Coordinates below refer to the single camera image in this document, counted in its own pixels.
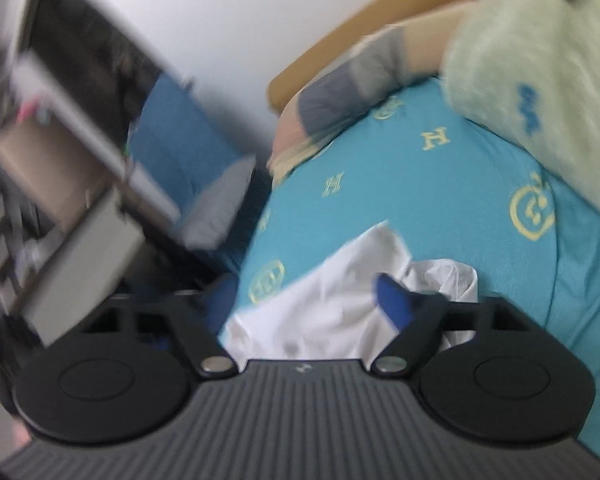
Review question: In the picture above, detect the dark window with grille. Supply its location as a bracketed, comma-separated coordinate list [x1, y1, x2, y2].
[27, 0, 191, 161]

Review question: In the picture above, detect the mustard yellow headboard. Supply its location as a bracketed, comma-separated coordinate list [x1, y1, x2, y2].
[266, 0, 483, 116]

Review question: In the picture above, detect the white shirt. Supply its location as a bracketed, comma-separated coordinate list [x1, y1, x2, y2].
[219, 220, 481, 361]

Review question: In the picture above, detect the chair with blue quilted cover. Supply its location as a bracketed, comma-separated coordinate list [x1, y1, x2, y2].
[127, 72, 276, 286]

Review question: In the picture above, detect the white table with dark top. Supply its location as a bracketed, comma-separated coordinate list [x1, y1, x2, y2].
[22, 185, 146, 348]

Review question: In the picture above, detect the grey and beige checked pillow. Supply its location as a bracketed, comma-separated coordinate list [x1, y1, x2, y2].
[267, 10, 461, 186]

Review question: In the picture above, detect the grey seat cushion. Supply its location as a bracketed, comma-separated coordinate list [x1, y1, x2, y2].
[180, 155, 258, 251]

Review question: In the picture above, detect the green fleece printed blanket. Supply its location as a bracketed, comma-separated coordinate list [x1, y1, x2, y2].
[440, 0, 600, 221]

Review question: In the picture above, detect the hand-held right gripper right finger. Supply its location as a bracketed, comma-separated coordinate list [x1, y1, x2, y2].
[370, 273, 536, 378]

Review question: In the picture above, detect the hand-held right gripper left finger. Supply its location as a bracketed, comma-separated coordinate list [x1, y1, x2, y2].
[80, 272, 240, 376]

